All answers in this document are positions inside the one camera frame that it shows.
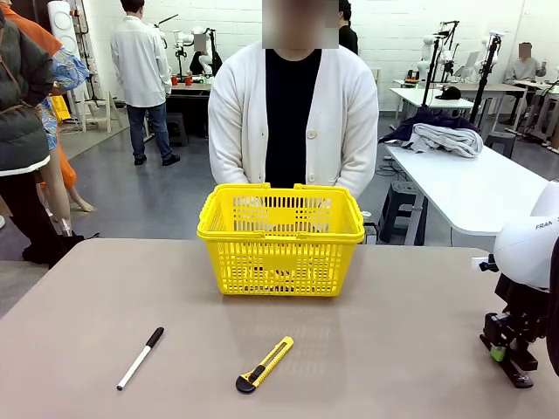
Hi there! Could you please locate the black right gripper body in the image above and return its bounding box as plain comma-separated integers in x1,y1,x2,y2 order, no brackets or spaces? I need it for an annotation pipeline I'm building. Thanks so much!
482,312,548,349

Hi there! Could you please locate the person's right forearm white sleeve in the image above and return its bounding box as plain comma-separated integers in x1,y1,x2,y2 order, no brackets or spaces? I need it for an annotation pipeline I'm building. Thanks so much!
208,130,245,187

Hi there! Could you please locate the person's left forearm white sleeve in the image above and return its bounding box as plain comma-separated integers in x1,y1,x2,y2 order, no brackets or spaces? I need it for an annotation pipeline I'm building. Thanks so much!
344,130,379,197

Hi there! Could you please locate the yellow plastic shopping basket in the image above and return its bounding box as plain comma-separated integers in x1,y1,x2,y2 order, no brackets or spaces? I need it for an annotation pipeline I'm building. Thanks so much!
196,182,366,298

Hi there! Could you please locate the seated person in grey top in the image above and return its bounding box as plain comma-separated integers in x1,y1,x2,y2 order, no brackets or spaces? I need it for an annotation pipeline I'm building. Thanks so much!
504,42,548,86

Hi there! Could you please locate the person in black jacket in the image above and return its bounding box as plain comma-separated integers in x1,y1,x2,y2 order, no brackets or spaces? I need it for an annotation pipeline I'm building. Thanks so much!
338,0,360,56

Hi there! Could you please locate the person in white cardigan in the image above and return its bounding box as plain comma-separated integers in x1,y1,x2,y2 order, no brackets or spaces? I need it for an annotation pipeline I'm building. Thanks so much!
208,0,380,200

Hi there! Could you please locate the seated person beside robot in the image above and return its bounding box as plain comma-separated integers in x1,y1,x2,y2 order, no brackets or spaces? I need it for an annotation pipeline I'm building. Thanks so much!
189,33,216,76

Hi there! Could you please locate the person in white shirt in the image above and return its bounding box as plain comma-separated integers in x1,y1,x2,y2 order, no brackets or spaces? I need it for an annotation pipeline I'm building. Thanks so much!
109,0,182,167

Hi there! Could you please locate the large white table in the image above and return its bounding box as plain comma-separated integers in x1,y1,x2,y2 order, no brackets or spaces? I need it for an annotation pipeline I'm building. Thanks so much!
383,141,549,240

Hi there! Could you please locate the grey plastic stool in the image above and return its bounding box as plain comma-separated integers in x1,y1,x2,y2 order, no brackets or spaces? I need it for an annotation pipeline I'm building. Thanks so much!
484,130,517,159
378,181,428,246

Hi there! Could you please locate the grey garment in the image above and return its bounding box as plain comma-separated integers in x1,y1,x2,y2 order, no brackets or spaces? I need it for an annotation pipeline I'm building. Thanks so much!
412,123,485,158

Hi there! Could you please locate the pile of clothes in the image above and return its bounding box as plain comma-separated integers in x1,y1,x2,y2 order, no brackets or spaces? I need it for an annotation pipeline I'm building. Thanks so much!
378,107,481,148

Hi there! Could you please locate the yellow black utility knife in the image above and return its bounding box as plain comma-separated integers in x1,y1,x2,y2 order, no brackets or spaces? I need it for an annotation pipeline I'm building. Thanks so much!
235,335,294,395

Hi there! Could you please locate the black tripod stand with robot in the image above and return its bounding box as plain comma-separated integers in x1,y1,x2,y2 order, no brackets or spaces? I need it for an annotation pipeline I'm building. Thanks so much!
473,30,510,127

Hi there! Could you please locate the small white table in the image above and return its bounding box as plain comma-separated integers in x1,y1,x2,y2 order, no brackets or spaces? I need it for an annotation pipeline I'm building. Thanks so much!
390,86,475,127

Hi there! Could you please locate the white robot with black stand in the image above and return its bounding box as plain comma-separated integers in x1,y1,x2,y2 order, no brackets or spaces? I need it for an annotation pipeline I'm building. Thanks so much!
417,19,460,108

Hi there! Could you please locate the white pen with black cap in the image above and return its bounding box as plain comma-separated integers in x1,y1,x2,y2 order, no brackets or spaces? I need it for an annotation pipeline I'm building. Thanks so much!
116,326,166,391

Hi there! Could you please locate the black table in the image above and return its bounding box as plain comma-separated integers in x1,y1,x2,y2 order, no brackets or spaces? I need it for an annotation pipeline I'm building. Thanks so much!
165,81,215,139

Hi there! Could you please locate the black plastic stool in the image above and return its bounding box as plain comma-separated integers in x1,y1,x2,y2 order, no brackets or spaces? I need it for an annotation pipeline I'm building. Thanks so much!
165,112,190,148

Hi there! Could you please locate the mannequin in orange garment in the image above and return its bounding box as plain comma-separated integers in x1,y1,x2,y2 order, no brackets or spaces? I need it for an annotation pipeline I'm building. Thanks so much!
8,6,95,215

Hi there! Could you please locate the white wooden step stool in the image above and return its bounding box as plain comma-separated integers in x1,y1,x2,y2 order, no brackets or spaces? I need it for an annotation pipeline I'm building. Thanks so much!
74,87,126,134

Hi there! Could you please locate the yellow floor sign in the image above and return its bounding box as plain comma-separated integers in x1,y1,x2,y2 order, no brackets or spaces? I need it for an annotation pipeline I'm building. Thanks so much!
50,94,72,123

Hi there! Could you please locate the figure in blue patterned garment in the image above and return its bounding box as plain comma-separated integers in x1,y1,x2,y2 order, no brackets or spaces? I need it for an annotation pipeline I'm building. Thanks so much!
43,46,92,152

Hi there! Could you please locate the figure in dark green jacket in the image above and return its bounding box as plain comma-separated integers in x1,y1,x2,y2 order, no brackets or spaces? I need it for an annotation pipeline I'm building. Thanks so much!
0,8,86,268

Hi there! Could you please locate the white tower appliance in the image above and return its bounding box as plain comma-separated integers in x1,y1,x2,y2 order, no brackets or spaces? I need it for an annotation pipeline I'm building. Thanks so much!
46,0,83,60

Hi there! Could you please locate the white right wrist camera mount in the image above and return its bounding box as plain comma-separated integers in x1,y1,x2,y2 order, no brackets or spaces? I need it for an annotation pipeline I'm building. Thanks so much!
471,254,500,275

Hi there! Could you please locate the black floor cable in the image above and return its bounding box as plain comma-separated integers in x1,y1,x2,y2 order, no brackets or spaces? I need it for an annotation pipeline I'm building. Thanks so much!
375,155,410,179

